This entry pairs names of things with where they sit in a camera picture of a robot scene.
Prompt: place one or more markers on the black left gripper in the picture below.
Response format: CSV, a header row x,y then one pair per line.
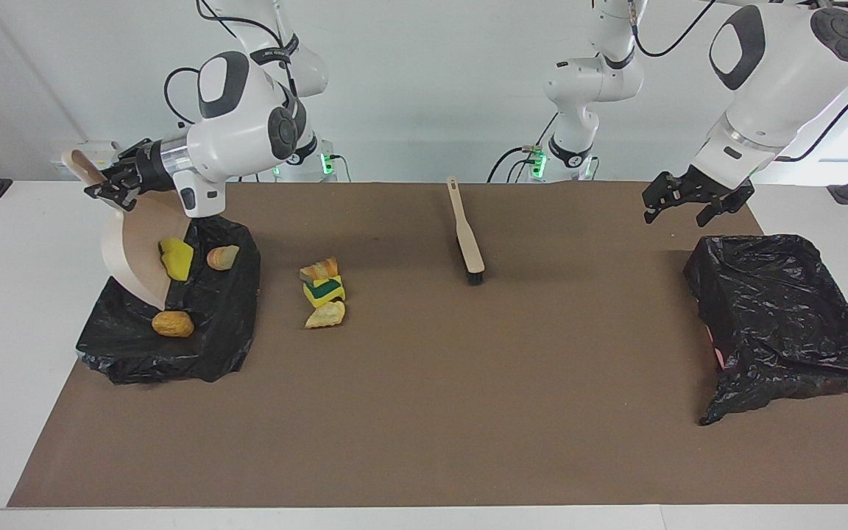
x,y
711,184

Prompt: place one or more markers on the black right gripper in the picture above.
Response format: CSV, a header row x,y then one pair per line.
x,y
150,163

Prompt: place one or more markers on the beige plastic dustpan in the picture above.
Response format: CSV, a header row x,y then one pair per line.
x,y
137,250

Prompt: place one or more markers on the plain yellow sponge piece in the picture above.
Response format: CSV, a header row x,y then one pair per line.
x,y
176,259

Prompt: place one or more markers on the brown toy potato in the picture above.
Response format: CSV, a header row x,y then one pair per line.
x,y
173,324

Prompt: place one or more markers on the beige brush black bristles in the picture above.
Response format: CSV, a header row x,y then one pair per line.
x,y
470,250

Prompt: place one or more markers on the yellow and green sponge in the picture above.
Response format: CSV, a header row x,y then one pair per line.
x,y
324,293

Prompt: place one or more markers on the pale yellow chip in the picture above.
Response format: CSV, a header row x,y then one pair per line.
x,y
326,315

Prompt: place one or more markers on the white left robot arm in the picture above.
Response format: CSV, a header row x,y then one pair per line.
x,y
770,88

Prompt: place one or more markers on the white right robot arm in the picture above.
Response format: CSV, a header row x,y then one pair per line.
x,y
240,125

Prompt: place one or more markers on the black bag over pink bin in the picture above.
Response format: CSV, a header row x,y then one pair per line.
x,y
777,316

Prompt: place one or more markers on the pink bin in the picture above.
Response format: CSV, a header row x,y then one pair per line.
x,y
718,358

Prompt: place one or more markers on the black bag lined bin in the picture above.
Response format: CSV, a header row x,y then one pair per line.
x,y
225,331

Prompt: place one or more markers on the orange striped toy croissant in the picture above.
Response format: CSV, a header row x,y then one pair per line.
x,y
319,269

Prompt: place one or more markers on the brown table mat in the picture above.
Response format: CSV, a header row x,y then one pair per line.
x,y
424,456

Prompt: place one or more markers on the white wall socket box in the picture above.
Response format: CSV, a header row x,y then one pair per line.
x,y
93,151

